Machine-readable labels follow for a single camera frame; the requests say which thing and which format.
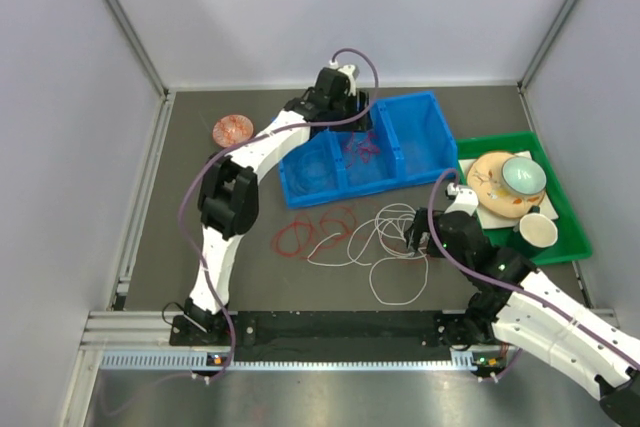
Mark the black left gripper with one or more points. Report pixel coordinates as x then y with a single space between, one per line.
351 100

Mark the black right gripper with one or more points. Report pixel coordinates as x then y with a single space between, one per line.
414 233

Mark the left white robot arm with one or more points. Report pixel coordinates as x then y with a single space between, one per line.
228 199

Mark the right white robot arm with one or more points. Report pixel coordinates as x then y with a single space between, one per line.
516 303

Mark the tan patterned plate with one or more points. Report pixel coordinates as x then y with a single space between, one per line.
507 184

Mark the white cup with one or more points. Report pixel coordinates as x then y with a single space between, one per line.
533 234

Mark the light green bowl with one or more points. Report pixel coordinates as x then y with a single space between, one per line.
523 176

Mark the blue three-compartment bin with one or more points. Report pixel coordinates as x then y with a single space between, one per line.
410 143

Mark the red patterned small plate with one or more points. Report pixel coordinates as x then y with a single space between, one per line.
232 129

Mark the green plastic tray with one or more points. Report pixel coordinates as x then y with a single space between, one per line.
572 243

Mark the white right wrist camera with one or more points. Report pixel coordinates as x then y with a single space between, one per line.
463 199

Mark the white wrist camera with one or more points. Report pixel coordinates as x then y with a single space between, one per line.
351 71
463 199

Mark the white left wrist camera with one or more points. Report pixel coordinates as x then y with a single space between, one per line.
351 71

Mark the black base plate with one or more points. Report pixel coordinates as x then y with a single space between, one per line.
328 336

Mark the aluminium frame left post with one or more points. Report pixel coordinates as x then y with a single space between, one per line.
136 46

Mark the aluminium frame post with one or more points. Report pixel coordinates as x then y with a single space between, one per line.
136 46
553 32

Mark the aluminium frame right post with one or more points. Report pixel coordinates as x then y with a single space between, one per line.
553 32

